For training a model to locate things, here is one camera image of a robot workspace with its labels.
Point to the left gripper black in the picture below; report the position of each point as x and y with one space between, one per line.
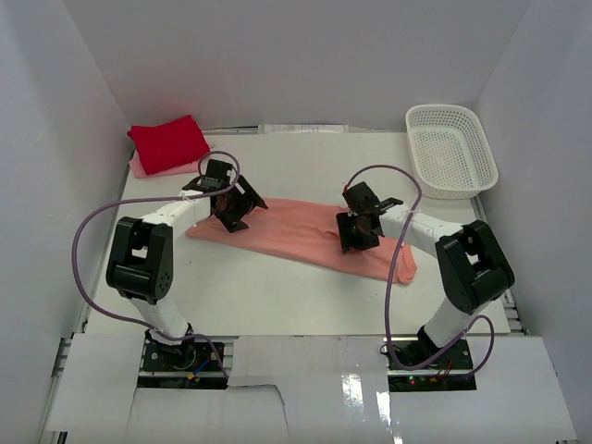
248 201

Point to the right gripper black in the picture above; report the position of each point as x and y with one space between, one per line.
344 221

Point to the salmon pink t shirt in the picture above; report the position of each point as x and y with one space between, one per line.
300 231

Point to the white perforated plastic basket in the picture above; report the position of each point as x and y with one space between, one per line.
450 154

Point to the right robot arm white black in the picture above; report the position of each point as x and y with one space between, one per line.
473 268

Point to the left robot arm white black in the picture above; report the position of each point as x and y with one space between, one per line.
141 261

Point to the white paper sheet at back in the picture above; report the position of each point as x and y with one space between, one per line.
302 129

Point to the folded red t shirt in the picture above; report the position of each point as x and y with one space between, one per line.
168 149

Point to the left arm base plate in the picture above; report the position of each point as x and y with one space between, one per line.
192 364

